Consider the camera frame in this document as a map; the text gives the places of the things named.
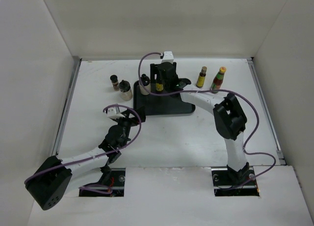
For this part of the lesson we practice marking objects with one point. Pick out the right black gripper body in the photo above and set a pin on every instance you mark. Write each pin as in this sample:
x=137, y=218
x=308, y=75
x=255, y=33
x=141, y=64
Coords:
x=155, y=70

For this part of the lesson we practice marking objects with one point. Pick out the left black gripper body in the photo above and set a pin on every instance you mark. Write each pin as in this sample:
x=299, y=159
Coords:
x=126, y=123

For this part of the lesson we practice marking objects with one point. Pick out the yellow label oil bottle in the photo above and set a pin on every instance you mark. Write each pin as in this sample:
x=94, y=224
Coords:
x=201, y=78
x=159, y=84

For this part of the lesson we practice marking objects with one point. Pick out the white powder shaker bottle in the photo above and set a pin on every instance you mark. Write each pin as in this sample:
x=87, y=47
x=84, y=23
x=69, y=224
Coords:
x=125, y=90
x=145, y=87

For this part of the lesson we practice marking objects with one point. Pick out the red sauce bottle green label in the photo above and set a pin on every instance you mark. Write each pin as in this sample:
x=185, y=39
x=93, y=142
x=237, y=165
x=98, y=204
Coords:
x=218, y=80

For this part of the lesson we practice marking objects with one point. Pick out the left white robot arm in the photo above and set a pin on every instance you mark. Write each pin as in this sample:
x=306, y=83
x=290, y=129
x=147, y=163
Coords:
x=56, y=177

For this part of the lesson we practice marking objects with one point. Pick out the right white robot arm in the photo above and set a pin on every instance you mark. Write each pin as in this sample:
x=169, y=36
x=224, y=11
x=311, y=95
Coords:
x=229, y=117

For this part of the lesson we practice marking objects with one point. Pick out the black plastic tray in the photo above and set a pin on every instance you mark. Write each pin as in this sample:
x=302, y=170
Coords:
x=164, y=105

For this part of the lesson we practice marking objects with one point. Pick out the dark spice jar left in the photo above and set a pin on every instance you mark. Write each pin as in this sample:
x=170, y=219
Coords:
x=114, y=81

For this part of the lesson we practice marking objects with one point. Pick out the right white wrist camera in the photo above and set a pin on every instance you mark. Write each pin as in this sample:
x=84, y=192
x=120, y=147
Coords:
x=167, y=56

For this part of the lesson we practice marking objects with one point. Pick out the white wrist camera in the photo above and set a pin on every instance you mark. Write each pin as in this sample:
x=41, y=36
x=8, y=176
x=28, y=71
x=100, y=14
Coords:
x=167, y=56
x=113, y=112

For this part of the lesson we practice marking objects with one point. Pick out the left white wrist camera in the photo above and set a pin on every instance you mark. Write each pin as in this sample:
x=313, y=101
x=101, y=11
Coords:
x=113, y=112

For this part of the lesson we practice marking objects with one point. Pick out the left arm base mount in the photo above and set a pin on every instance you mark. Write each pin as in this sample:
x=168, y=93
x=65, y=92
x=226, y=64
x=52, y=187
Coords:
x=111, y=184

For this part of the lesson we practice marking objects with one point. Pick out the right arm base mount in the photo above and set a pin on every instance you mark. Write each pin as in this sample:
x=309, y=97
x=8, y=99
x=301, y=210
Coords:
x=226, y=186

